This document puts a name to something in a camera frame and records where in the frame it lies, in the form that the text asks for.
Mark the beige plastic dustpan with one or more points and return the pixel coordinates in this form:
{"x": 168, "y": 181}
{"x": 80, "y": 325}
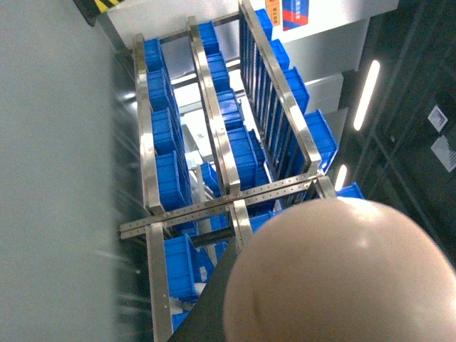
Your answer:
{"x": 340, "y": 270}

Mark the stainless steel shelf rack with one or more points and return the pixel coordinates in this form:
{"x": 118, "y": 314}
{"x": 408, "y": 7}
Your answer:
{"x": 255, "y": 48}

